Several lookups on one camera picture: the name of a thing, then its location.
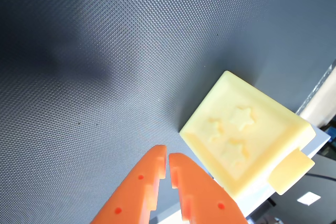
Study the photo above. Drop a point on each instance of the clear plastic wrap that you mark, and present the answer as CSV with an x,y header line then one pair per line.
x,y
319,85

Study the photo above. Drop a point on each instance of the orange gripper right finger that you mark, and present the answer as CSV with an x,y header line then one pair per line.
x,y
199,197

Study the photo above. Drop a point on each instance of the white paper sheet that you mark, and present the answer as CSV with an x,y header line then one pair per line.
x,y
308,198

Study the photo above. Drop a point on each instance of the yellow block with star reliefs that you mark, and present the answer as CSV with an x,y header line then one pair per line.
x,y
244,134

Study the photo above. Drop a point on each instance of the dark grey textured mat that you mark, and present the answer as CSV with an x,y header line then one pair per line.
x,y
118,64

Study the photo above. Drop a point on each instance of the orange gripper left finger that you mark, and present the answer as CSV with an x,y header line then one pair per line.
x,y
131,195

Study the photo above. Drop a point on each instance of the beige wooden board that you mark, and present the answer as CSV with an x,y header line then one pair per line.
x,y
321,106

